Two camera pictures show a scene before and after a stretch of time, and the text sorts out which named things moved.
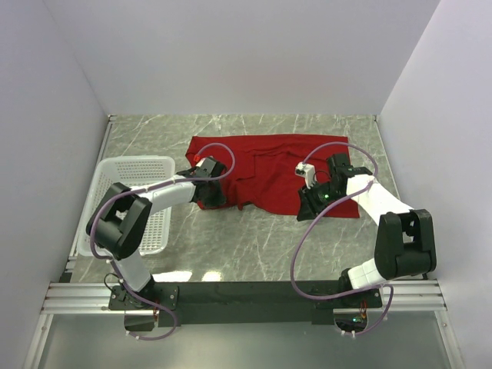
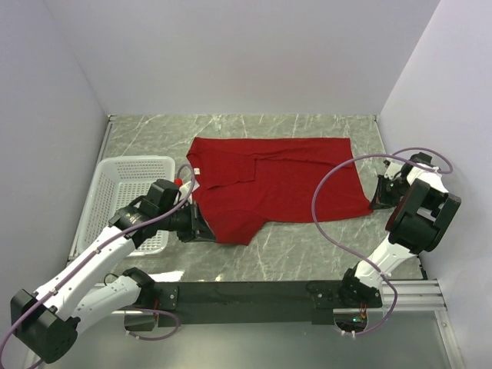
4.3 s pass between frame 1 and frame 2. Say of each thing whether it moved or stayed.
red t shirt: moved
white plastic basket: stayed
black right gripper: moved
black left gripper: moved
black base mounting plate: stayed
